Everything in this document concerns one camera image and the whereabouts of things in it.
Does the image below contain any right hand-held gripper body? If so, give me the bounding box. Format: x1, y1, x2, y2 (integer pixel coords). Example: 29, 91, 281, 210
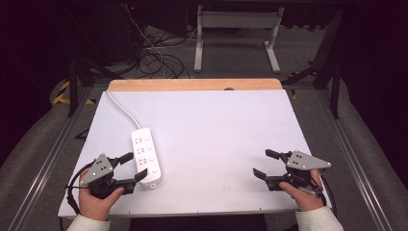
265, 149, 333, 196

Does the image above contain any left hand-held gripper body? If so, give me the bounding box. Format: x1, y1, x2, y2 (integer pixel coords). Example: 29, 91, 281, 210
79, 153, 138, 200

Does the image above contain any white power strip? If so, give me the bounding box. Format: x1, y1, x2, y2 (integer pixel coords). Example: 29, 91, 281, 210
130, 127, 164, 189

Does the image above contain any person's right hand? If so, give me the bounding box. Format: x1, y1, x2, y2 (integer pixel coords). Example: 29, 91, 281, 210
278, 168, 325, 213

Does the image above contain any person's left hand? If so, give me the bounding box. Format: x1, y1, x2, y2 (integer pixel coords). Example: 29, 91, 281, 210
77, 168, 125, 222

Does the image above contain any black metal stand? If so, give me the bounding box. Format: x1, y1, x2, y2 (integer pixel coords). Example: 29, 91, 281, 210
63, 6, 127, 118
281, 9, 344, 120

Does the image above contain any yellow black hazard tape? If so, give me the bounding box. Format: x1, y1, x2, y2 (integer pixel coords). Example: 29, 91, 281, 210
52, 80, 97, 106

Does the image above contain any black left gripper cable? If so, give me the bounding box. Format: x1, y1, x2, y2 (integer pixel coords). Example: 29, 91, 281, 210
64, 159, 98, 217

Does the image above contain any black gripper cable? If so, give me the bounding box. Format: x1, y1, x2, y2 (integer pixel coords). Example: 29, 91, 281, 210
64, 159, 98, 217
315, 172, 339, 218

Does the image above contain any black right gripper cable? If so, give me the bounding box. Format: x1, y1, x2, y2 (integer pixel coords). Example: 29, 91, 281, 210
315, 172, 339, 218

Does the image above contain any white power strip cable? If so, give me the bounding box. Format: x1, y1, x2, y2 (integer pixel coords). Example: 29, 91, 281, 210
105, 90, 142, 130

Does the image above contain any aluminium floor rail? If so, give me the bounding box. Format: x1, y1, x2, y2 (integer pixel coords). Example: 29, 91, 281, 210
315, 89, 395, 231
6, 86, 94, 231

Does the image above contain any tangle of black floor cables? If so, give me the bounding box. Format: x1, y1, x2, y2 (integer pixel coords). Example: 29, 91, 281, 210
121, 25, 251, 80

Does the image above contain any thin white floor cable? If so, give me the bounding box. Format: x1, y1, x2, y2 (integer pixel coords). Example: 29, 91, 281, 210
124, 3, 199, 79

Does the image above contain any white metal stand frame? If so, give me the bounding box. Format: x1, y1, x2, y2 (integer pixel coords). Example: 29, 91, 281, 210
192, 5, 286, 74

